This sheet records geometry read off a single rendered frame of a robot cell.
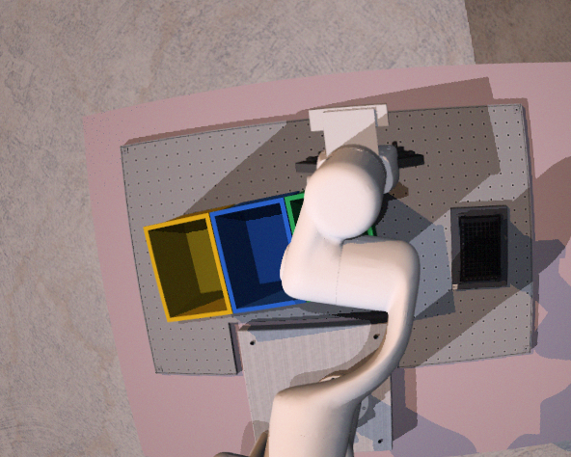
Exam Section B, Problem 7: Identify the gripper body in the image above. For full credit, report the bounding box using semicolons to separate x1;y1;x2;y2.
316;145;399;194

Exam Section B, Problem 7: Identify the black well plate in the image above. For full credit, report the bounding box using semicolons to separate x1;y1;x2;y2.
459;215;501;282

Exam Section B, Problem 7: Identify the blue open-top bin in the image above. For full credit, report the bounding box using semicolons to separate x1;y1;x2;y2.
209;191;307;313

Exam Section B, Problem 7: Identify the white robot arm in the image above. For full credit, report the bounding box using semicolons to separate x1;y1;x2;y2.
213;103;421;457

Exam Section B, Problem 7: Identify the green open-top bin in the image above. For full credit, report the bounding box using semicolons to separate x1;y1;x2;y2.
285;190;377;236

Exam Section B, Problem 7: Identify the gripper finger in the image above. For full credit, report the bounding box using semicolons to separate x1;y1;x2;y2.
392;141;424;169
295;151;321;174

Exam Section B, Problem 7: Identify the yellow open bin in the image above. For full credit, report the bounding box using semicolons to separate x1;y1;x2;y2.
144;204;235;322

